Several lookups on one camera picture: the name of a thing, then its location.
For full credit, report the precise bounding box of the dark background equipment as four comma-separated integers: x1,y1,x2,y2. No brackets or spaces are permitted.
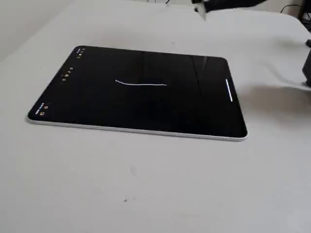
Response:
298,0,311,26

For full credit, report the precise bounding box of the white cable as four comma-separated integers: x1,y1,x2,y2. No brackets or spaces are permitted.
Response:
266,64,311,92

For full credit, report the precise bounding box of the white stylus pencil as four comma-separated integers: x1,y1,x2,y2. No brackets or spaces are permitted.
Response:
193,0,207,22

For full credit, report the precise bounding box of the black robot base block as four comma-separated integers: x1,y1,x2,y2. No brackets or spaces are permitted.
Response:
302,50,311,87

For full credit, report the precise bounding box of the thick black cable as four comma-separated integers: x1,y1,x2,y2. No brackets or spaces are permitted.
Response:
281,3,303,14

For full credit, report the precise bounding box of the black screen silver tablet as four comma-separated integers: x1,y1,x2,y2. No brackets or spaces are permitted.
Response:
25,45,249,142

